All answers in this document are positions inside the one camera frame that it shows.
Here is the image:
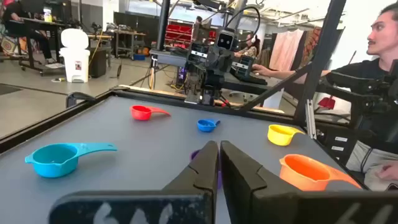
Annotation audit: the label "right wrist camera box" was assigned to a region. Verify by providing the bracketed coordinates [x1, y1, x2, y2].
[216, 29, 236, 50]

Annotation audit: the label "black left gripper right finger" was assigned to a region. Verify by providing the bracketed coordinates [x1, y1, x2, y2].
[220, 139, 398, 224]

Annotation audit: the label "black office desk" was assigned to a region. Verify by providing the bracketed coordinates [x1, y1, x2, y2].
[9, 17, 68, 77]

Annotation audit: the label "black aluminium table frame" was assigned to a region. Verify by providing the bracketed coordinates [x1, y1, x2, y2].
[0, 0, 371, 190]

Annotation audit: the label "pink hanging cloth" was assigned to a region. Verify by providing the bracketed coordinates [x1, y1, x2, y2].
[269, 29, 305, 72]

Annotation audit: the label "yellow measuring cup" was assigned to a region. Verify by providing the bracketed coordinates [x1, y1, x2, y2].
[267, 124, 305, 147]

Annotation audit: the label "person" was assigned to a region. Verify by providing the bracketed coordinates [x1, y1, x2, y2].
[233, 32, 261, 60]
[251, 1, 398, 192]
[1, 0, 57, 65]

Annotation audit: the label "blue measuring cup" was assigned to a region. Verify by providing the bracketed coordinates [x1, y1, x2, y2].
[197, 119, 221, 133]

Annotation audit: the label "patterned hanging cloth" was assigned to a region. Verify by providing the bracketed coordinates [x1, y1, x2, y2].
[300, 26, 323, 68]

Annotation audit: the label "red measuring cup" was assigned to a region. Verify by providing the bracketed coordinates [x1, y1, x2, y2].
[129, 105, 172, 121]

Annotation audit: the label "red plastic object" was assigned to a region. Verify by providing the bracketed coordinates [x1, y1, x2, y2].
[317, 95, 336, 110]

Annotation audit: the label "purple measuring cup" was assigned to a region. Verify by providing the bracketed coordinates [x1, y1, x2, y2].
[190, 149, 223, 190]

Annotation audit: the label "teal measuring cup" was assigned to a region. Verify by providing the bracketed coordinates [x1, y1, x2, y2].
[24, 142, 118, 179]

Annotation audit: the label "silver metal bracket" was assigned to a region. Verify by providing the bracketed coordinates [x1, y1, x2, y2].
[305, 99, 317, 140]

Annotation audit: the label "metal workbench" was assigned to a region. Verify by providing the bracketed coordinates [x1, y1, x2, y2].
[105, 27, 147, 60]

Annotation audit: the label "white trash bin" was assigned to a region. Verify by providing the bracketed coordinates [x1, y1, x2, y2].
[58, 27, 91, 83]

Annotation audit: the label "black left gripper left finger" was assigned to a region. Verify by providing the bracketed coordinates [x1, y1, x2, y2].
[48, 140, 219, 224]

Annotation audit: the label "black box bin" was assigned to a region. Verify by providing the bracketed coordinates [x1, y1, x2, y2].
[88, 46, 108, 78]

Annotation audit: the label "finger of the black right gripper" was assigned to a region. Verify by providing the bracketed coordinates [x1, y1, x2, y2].
[219, 48, 234, 75]
[206, 46, 221, 73]

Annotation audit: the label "black table clamp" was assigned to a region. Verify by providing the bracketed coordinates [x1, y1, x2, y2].
[65, 91, 97, 109]

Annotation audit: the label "red storage shelves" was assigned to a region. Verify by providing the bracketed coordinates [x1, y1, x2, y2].
[164, 23, 218, 47]

